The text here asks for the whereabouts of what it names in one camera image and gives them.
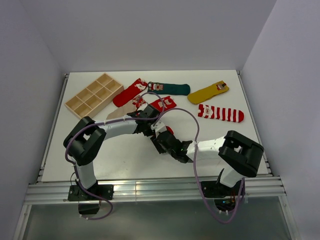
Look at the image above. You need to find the red sock with santa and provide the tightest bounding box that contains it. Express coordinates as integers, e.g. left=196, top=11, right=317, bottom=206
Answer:
left=166, top=126, right=174, bottom=135

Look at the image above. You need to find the wooden compartment tray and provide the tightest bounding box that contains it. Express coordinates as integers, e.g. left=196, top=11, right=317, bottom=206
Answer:
left=64, top=73, right=124, bottom=119

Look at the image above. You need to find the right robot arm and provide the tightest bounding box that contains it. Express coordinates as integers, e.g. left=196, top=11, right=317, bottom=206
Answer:
left=150, top=130, right=264, bottom=195

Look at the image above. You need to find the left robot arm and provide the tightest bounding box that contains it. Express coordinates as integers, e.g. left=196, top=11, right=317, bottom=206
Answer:
left=63, top=104, right=161, bottom=200

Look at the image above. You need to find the beige sock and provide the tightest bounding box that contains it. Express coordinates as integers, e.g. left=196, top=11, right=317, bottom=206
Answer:
left=106, top=95, right=147, bottom=120

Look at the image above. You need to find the red sock upper left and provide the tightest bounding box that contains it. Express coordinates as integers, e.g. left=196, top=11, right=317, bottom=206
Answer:
left=112, top=78, right=148, bottom=108

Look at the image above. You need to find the dark green sock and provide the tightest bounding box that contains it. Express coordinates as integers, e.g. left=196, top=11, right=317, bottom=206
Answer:
left=147, top=81, right=191, bottom=96

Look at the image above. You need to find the red sock centre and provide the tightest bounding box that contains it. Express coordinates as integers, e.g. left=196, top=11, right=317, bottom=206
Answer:
left=150, top=96, right=177, bottom=113

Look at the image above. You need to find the red white striped sock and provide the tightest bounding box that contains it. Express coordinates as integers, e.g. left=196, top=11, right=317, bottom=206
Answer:
left=197, top=104, right=245, bottom=123

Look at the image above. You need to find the yellow sock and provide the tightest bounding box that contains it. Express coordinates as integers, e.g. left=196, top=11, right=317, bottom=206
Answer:
left=187, top=81, right=230, bottom=105

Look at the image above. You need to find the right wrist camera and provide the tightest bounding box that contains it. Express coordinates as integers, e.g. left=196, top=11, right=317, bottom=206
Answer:
left=150, top=120, right=167, bottom=134

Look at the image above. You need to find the aluminium front rail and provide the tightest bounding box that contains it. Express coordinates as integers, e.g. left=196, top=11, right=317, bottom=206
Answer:
left=23, top=176, right=286, bottom=205

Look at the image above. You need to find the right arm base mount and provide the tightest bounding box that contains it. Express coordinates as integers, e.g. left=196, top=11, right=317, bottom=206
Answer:
left=200, top=180, right=241, bottom=213

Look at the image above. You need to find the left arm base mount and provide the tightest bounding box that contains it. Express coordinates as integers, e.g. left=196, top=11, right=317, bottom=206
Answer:
left=67, top=183, right=114, bottom=217

